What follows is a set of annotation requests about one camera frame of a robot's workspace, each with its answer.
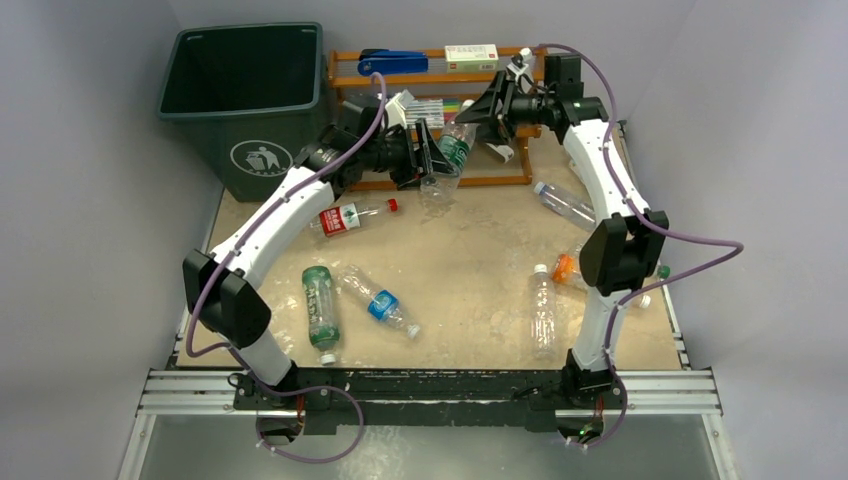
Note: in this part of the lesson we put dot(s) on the pack of coloured markers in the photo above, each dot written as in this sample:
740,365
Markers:
435,112

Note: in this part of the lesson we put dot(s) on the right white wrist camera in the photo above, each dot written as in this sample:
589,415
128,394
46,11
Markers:
520,66

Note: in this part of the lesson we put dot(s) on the blue label clear bottle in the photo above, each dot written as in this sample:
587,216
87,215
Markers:
381,304

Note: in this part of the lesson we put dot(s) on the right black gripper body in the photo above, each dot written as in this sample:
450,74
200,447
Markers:
497,105

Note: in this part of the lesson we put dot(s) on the white black small box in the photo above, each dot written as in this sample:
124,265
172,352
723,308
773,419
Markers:
505,152

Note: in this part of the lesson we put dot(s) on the green white label bottle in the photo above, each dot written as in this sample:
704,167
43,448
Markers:
663,272

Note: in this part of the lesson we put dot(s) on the dark green label bottle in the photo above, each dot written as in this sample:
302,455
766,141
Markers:
455,144

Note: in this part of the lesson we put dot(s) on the clear unlabelled bottle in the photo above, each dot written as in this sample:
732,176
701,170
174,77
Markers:
544,313

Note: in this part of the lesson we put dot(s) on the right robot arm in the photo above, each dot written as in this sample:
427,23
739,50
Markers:
621,253

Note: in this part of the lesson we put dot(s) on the red label bottle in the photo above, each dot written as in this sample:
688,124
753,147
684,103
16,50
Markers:
347,217

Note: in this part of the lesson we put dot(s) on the blue stapler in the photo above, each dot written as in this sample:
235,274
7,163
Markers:
391,62

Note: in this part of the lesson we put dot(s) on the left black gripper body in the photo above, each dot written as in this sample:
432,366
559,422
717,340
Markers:
394,157

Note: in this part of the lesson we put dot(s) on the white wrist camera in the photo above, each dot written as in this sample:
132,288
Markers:
396,108
520,66

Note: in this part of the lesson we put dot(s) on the orange drink bottle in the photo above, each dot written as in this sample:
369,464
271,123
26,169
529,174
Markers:
567,272

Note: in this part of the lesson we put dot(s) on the dark green trash bin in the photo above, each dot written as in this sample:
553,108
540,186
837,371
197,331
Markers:
248,98

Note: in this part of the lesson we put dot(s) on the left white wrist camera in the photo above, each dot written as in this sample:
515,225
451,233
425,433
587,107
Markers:
396,108

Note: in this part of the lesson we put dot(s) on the white green box top shelf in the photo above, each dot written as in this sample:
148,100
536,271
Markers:
471,58

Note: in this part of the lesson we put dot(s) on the green tinted bottle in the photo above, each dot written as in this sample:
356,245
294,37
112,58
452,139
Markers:
323,326

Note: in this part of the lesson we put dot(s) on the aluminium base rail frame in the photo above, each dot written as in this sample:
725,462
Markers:
583,408

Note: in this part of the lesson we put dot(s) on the clear bottle white cap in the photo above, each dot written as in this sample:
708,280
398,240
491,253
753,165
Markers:
566,204

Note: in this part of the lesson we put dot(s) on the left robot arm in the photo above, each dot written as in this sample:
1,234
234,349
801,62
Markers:
222,286

